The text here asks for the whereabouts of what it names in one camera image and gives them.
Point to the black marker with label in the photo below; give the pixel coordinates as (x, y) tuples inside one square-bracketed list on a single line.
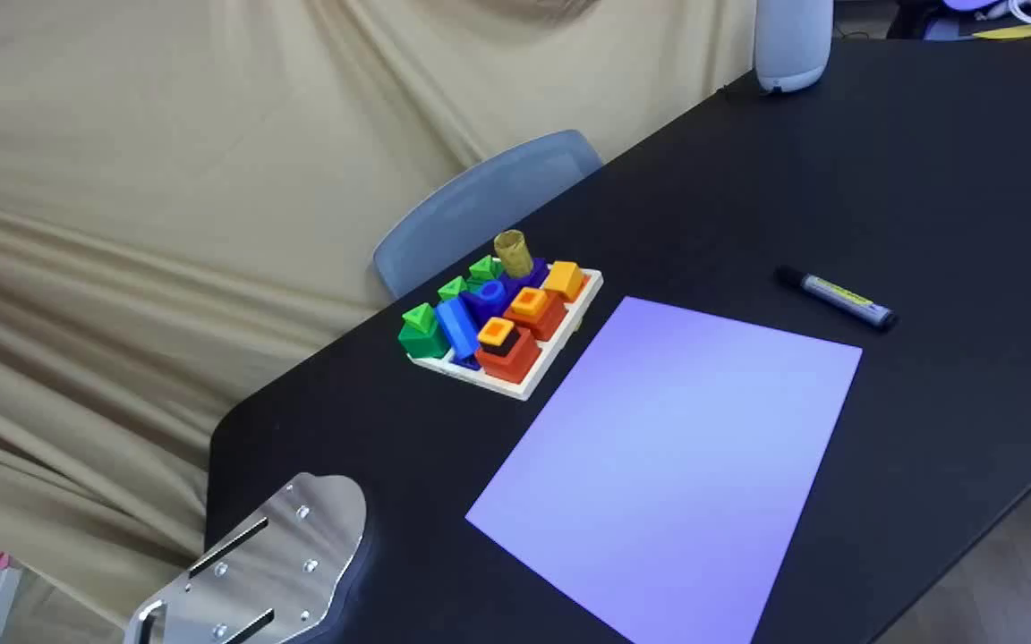
[(836, 295)]

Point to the purple placemat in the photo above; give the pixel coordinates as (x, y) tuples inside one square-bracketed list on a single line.
[(672, 466)]

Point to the orange block on red base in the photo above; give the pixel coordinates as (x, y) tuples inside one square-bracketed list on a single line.
[(533, 310)]

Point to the small orange square block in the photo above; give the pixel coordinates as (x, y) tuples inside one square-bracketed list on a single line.
[(496, 333)]

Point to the red stepped block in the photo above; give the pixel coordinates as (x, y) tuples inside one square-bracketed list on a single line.
[(515, 361)]

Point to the white shape sorter base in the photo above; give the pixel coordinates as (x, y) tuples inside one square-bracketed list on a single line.
[(553, 353)]

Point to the long blue block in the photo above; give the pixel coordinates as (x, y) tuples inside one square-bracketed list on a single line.
[(460, 327)]

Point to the small green block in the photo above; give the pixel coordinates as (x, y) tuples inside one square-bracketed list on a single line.
[(485, 271), (451, 289)]

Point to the orange yellow square block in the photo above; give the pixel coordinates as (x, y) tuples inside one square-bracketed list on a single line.
[(563, 282)]

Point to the olive yellow cylinder block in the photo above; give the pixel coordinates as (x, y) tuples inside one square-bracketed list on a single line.
[(512, 251)]

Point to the large green block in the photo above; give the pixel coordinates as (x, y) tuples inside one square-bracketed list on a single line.
[(420, 332)]

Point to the blue-grey chair back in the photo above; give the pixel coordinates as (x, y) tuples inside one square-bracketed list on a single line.
[(468, 209)]

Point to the white cylindrical speaker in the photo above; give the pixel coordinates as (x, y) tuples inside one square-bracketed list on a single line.
[(792, 41)]

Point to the beige cloth backdrop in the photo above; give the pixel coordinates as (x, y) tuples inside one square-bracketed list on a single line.
[(124, 180)]

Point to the silver metal mounting bracket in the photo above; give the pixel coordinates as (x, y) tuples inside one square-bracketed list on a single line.
[(284, 556)]

